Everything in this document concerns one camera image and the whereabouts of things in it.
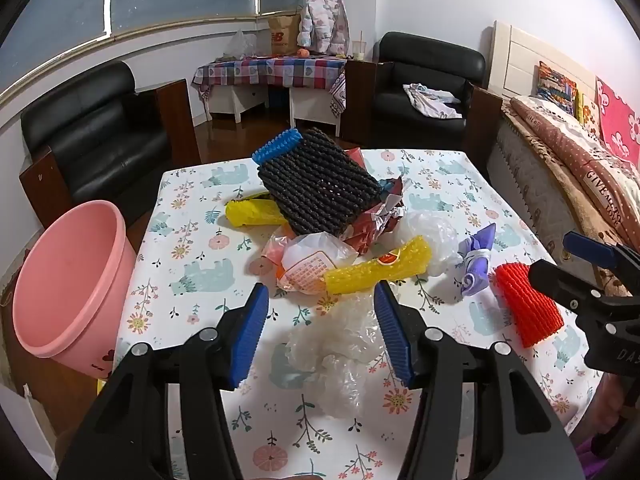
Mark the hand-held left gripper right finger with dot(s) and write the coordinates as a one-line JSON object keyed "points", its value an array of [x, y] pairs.
{"points": [[395, 340]]}

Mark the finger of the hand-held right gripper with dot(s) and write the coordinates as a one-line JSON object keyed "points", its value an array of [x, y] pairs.
{"points": [[590, 250], [555, 280]]}

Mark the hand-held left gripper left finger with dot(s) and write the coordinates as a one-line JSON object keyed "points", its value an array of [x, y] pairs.
{"points": [[247, 340]]}

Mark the red foam net sleeve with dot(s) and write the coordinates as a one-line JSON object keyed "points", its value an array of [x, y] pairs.
{"points": [[525, 310]]}

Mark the large clear plastic bag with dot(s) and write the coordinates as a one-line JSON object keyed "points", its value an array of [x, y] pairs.
{"points": [[340, 355]]}

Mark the yellow foam net sleeve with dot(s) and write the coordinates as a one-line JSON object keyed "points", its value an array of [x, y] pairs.
{"points": [[360, 272]]}

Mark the purple wrapper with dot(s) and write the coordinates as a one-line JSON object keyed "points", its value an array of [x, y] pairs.
{"points": [[475, 270]]}

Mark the white orange-printed plastic bag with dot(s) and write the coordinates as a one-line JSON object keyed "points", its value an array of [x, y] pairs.
{"points": [[310, 265]]}

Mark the small clear plastic bag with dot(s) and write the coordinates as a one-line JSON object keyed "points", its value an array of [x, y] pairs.
{"points": [[430, 235]]}

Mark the yellow plastic bag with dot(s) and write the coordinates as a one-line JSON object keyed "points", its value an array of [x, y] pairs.
{"points": [[250, 212]]}

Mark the pink foil wrapper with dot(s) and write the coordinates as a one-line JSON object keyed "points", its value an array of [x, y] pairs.
{"points": [[385, 210]]}

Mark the black foam net sleeve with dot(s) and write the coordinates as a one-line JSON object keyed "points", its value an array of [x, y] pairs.
{"points": [[315, 185]]}

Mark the pink plastic bucket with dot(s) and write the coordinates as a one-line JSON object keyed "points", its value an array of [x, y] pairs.
{"points": [[75, 270]]}

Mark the red plastic bag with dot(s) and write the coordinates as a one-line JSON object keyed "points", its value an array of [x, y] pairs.
{"points": [[357, 156]]}

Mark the blue foam net sleeve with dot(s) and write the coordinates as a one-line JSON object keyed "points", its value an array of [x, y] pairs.
{"points": [[275, 145]]}

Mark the person's right forearm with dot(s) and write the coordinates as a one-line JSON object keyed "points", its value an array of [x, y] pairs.
{"points": [[600, 460]]}

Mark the bed with brown blanket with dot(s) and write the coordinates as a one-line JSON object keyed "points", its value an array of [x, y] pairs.
{"points": [[565, 160]]}

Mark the bed mattress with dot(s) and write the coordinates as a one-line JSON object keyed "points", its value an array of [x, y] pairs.
{"points": [[520, 170]]}

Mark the pink flower pillow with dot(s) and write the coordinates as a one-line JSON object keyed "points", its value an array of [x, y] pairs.
{"points": [[617, 120]]}

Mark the yellow patterned pillow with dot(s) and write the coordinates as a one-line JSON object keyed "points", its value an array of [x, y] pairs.
{"points": [[585, 110]]}

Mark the yellow packet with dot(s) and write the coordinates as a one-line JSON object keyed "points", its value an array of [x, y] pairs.
{"points": [[101, 385]]}

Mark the colourful striped pillow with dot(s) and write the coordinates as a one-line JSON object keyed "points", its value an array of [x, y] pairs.
{"points": [[555, 85]]}

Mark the cream bed headboard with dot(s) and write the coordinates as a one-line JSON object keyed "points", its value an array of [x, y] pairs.
{"points": [[515, 60]]}

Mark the white patterned cloth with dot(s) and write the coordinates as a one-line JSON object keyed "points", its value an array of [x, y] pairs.
{"points": [[430, 102]]}

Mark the white desk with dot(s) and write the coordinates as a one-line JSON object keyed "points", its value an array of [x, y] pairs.
{"points": [[310, 105]]}

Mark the black leather armchair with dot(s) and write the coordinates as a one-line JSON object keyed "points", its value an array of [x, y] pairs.
{"points": [[425, 60], [100, 135]]}

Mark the checkered cloth side table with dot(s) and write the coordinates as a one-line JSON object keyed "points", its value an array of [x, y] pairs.
{"points": [[260, 70]]}

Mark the drink cup with straw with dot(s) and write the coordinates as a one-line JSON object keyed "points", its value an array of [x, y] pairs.
{"points": [[358, 52]]}

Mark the brown paper bag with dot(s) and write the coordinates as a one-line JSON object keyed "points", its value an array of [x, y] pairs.
{"points": [[282, 35]]}

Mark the pink patterned puffer jacket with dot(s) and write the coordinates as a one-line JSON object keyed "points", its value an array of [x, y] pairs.
{"points": [[320, 15]]}

